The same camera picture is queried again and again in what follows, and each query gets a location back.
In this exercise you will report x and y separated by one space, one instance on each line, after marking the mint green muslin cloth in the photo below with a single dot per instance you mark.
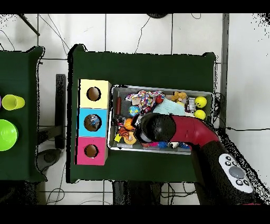
168 107

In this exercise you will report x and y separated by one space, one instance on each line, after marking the crushed clear bottle blue label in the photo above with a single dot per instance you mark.
93 122

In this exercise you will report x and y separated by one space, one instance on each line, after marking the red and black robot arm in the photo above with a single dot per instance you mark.
194 129

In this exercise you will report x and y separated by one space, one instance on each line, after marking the wooden box with three holes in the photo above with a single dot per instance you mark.
84 101

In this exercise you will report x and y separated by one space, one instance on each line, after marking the blue globe ball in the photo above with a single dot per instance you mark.
134 111

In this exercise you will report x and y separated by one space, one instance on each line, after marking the orange toy basketball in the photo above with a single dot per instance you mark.
128 124

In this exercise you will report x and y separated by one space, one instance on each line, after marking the crumpled confetti print paper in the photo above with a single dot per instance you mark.
137 97

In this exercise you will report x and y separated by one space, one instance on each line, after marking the dark red cylinder toy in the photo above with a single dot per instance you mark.
118 105

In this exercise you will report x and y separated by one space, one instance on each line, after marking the dark green table cloth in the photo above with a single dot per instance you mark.
143 69
19 74

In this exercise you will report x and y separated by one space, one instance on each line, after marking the brown plush animal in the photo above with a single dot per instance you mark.
178 96

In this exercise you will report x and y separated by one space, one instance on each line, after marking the yellow ball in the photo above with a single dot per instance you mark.
200 102
200 114

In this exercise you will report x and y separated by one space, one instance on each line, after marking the black upright panel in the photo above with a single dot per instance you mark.
60 95

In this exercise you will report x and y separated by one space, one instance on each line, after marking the dark grey floor base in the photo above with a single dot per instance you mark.
49 157

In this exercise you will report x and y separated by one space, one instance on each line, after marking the black round object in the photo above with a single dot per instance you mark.
157 15

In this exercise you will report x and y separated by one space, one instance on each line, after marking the lime yellow plastic cup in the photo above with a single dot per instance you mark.
12 102

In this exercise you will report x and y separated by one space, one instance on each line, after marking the bright green plastic bowl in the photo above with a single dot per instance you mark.
7 135

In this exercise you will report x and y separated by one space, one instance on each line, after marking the black tripod leg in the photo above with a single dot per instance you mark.
29 25

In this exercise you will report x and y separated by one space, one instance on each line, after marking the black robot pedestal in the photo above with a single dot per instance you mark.
137 194

